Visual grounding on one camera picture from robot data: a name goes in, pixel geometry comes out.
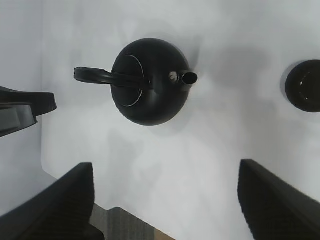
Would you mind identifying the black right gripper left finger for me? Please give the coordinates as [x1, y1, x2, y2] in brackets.
[0, 162, 105, 240]

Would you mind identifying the small black teacup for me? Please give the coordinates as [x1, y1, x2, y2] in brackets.
[285, 59, 320, 113]

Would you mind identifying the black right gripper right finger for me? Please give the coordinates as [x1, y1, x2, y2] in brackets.
[237, 159, 320, 240]

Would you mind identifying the black round teapot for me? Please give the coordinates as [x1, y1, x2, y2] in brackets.
[73, 38, 198, 126]

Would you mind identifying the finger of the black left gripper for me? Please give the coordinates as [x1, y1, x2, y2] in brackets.
[0, 105, 38, 137]
[0, 86, 57, 116]

